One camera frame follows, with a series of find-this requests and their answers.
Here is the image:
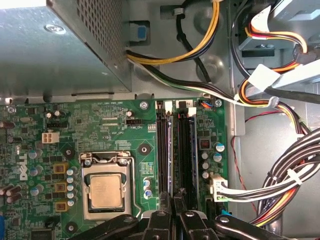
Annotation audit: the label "orange yellow power wires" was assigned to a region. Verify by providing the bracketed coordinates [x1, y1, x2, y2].
[248, 186, 311, 227]

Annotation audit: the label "RAM slot black latches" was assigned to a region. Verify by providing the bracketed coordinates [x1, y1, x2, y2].
[177, 100, 189, 198]
[156, 100, 166, 201]

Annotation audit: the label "green motherboard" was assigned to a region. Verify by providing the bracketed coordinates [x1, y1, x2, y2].
[0, 98, 230, 240]

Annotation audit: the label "thin black cable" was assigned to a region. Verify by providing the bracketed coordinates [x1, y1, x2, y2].
[172, 7, 212, 84]

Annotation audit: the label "yellow black power wire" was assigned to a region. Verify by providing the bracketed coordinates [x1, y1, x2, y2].
[126, 0, 221, 66]

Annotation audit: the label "metal drive cage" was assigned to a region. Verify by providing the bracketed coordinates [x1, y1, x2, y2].
[237, 0, 320, 88]

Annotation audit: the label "CPU socket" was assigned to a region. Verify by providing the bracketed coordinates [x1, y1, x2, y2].
[79, 149, 135, 222]

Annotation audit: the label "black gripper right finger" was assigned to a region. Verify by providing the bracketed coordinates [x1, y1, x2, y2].
[173, 189, 286, 240]

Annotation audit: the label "grey power supply unit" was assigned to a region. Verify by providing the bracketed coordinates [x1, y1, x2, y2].
[0, 0, 133, 97]

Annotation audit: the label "black open PC case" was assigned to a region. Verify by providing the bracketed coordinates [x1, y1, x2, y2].
[0, 0, 320, 240]

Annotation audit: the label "silver CPU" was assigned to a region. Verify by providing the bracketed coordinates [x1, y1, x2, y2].
[89, 173, 124, 210]

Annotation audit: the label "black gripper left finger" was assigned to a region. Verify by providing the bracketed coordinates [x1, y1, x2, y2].
[67, 191, 174, 240]

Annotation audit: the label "blue case clip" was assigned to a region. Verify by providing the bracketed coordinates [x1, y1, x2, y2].
[128, 21, 151, 46]

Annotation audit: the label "coloured drive power wires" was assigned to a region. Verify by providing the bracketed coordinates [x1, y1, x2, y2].
[238, 23, 312, 137]

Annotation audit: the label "black white wire bundle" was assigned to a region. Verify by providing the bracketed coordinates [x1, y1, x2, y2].
[209, 127, 320, 216]

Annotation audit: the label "grey white wire bundle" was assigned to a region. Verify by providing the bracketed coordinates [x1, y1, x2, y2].
[126, 61, 240, 105]

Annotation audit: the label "metal socket cover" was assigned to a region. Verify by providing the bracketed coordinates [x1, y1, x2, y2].
[79, 151, 133, 221]

